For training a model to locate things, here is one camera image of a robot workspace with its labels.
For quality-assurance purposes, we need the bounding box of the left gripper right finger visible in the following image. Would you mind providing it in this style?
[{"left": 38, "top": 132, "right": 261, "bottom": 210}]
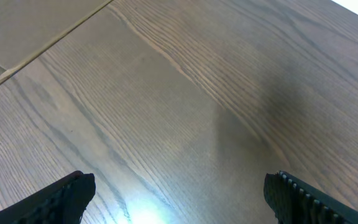
[{"left": 264, "top": 171, "right": 358, "bottom": 224}]

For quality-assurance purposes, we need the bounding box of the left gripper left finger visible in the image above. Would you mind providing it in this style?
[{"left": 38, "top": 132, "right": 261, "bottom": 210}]
[{"left": 0, "top": 170, "right": 96, "bottom": 224}]

